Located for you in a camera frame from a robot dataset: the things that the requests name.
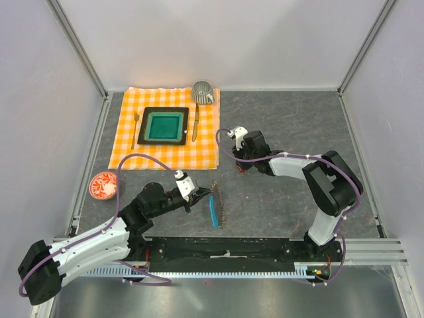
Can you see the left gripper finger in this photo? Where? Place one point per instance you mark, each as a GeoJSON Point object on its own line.
{"type": "Point", "coordinates": [203, 191]}
{"type": "Point", "coordinates": [199, 195]}

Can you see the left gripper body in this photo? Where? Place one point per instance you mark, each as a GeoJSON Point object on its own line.
{"type": "Point", "coordinates": [175, 203]}

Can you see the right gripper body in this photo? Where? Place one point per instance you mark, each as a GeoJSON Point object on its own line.
{"type": "Point", "coordinates": [244, 153]}

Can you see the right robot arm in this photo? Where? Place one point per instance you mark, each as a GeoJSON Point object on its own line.
{"type": "Point", "coordinates": [334, 187]}

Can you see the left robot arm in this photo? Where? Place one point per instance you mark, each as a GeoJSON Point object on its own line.
{"type": "Point", "coordinates": [47, 268]}

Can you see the orange white checkered cloth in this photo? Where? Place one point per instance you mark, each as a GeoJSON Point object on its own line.
{"type": "Point", "coordinates": [202, 154]}

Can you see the gold knife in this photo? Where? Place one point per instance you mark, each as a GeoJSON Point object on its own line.
{"type": "Point", "coordinates": [195, 124]}

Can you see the grey striped mug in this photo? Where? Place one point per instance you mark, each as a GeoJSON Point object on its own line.
{"type": "Point", "coordinates": [202, 93]}

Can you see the red white patterned bowl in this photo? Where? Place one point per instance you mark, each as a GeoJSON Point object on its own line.
{"type": "Point", "coordinates": [103, 186]}

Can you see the black green square plate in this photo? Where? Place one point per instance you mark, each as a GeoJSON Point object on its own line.
{"type": "Point", "coordinates": [164, 126]}

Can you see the gold fork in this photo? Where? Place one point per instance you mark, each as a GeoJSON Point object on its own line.
{"type": "Point", "coordinates": [136, 119]}

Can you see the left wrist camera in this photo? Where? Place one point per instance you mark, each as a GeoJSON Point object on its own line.
{"type": "Point", "coordinates": [185, 184]}

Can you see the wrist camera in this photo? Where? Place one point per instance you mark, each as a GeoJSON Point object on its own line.
{"type": "Point", "coordinates": [185, 184]}
{"type": "Point", "coordinates": [237, 134]}

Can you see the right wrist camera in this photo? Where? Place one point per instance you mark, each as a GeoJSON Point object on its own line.
{"type": "Point", "coordinates": [237, 134]}

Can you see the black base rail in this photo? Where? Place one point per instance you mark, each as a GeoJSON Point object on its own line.
{"type": "Point", "coordinates": [230, 255]}

